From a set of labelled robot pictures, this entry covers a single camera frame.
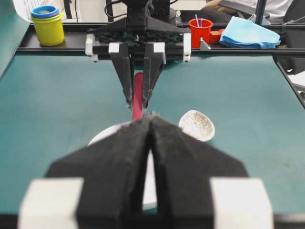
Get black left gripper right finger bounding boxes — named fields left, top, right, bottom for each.
left=150, top=116, right=248, bottom=229

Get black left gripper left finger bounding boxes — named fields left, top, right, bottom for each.
left=45, top=117, right=150, bottom=229

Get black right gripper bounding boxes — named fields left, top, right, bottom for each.
left=85, top=16, right=191, bottom=111

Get red plastic spoon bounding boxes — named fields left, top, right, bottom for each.
left=132, top=73, right=144, bottom=122

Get white bowl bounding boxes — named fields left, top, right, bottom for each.
left=88, top=121, right=157, bottom=211

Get red block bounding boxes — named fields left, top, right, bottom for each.
left=209, top=29, right=225, bottom=44

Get white woven mesh basket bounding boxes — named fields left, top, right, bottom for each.
left=178, top=110, right=215, bottom=142

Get red plastic cup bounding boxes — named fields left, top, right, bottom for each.
left=188, top=19, right=214, bottom=49

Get stacked yellow green cups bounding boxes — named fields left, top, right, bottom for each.
left=30, top=5, right=64, bottom=46

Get blue folded cloth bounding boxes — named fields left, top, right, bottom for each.
left=220, top=16, right=281, bottom=49

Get seated person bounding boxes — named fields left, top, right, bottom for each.
left=200, top=0, right=296, bottom=23

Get metal corner bracket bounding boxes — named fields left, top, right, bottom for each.
left=200, top=38, right=211, bottom=51

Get black aluminium frame rail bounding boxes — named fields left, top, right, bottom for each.
left=17, top=23, right=305, bottom=106

